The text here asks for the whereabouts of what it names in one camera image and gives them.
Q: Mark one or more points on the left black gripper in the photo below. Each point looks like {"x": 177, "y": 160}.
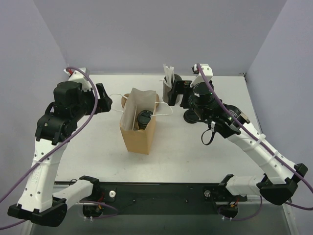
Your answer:
{"x": 98, "y": 98}

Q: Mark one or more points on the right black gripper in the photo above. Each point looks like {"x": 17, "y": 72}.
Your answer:
{"x": 183, "y": 91}

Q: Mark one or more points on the black plastic cup lid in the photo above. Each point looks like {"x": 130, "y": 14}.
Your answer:
{"x": 143, "y": 118}

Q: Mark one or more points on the brown paper bag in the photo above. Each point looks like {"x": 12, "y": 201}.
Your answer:
{"x": 140, "y": 141}

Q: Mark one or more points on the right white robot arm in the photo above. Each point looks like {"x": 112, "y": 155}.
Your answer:
{"x": 281, "y": 176}

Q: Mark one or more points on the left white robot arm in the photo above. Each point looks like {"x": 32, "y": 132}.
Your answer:
{"x": 38, "y": 203}

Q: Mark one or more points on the grey cylindrical straw holder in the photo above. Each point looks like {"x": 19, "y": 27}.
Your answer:
{"x": 167, "y": 89}

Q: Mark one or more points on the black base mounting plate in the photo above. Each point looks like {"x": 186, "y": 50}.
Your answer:
{"x": 160, "y": 199}

